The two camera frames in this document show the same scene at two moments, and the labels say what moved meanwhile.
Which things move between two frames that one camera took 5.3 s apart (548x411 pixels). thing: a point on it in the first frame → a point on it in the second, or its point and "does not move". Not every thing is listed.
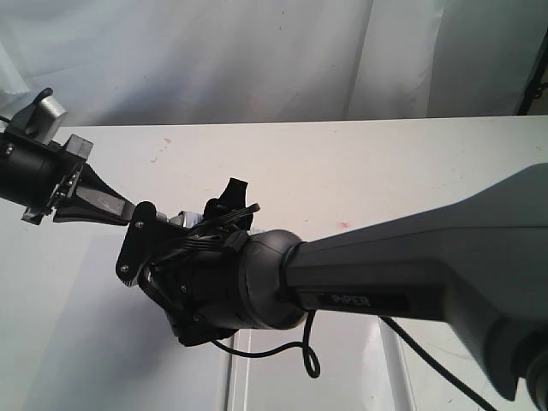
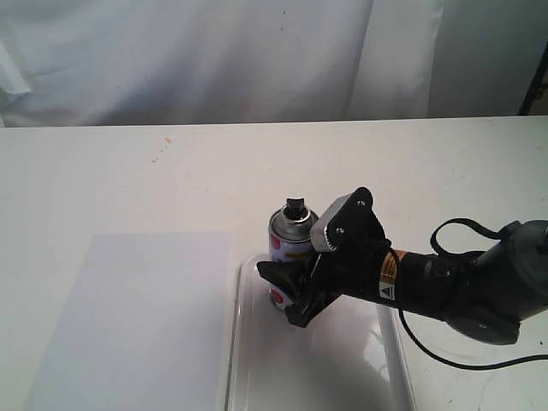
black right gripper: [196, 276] → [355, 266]
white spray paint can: [184, 218] → [290, 239]
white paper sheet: [114, 349] does not move
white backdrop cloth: [127, 62] does not move
